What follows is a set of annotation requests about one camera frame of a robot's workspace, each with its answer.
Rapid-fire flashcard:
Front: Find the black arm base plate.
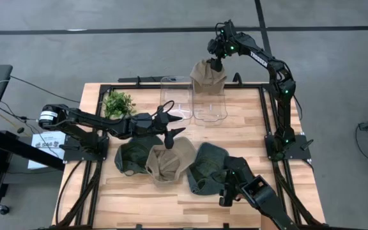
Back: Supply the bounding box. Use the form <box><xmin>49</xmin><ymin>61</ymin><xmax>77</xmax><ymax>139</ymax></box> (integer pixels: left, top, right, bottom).
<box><xmin>264</xmin><ymin>134</ymin><xmax>314</xmax><ymax>161</ymax></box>
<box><xmin>59</xmin><ymin>135</ymin><xmax>110</xmax><ymax>162</ymax></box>

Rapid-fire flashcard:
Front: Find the black aluminium table frame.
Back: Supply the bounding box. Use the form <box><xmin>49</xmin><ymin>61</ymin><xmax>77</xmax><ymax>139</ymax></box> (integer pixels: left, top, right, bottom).
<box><xmin>53</xmin><ymin>83</ymin><xmax>327</xmax><ymax>230</ymax></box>

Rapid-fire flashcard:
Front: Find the clear plastic hat stand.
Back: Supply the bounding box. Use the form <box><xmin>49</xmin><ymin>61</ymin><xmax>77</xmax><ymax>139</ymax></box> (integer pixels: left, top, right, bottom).
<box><xmin>160</xmin><ymin>75</ymin><xmax>194</xmax><ymax>122</ymax></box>
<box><xmin>192</xmin><ymin>81</ymin><xmax>229</xmax><ymax>124</ymax></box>

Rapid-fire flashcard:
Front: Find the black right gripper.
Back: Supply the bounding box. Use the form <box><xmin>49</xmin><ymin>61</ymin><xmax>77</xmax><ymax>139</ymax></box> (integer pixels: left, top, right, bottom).
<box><xmin>206</xmin><ymin>19</ymin><xmax>236</xmax><ymax>73</ymax></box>

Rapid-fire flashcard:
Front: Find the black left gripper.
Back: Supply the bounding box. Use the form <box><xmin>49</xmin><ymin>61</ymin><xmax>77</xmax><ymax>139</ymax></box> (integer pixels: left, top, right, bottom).
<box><xmin>129</xmin><ymin>107</ymin><xmax>187</xmax><ymax>150</ymax></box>

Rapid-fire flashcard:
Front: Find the white printed paper sheet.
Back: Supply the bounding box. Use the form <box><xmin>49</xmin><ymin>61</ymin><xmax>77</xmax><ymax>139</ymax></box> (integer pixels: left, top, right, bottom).
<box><xmin>27</xmin><ymin>130</ymin><xmax>67</xmax><ymax>170</ymax></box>

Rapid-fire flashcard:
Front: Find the black floor cable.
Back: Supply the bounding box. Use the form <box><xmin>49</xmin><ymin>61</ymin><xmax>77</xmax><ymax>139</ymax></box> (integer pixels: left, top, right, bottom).
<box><xmin>10</xmin><ymin>75</ymin><xmax>84</xmax><ymax>104</ymax></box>

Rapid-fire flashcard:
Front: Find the green potted plant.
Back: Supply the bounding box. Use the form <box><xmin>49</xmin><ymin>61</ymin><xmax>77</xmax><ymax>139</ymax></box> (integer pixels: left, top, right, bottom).
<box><xmin>102</xmin><ymin>91</ymin><xmax>137</xmax><ymax>120</ymax></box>

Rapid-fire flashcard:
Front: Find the black bar clamp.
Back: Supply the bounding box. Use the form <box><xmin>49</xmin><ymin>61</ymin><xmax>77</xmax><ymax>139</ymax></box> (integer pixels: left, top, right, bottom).
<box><xmin>117</xmin><ymin>75</ymin><xmax>172</xmax><ymax>83</ymax></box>

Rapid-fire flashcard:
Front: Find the black looped camera cable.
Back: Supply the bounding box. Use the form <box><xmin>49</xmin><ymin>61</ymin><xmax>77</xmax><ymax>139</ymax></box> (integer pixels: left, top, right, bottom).
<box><xmin>156</xmin><ymin>100</ymin><xmax>176</xmax><ymax>118</ymax></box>

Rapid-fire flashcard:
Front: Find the beige baseball cap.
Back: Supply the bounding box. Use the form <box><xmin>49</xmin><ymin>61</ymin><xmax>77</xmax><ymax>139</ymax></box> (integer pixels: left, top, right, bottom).
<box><xmin>144</xmin><ymin>136</ymin><xmax>198</xmax><ymax>187</ymax></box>
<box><xmin>189</xmin><ymin>59</ymin><xmax>228</xmax><ymax>95</ymax></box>

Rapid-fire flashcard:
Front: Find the dark green baseball cap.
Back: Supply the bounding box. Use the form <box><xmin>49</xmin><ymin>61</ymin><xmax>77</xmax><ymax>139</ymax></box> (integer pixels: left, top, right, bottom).
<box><xmin>186</xmin><ymin>142</ymin><xmax>236</xmax><ymax>196</ymax></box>
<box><xmin>114</xmin><ymin>135</ymin><xmax>164</xmax><ymax>177</ymax></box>

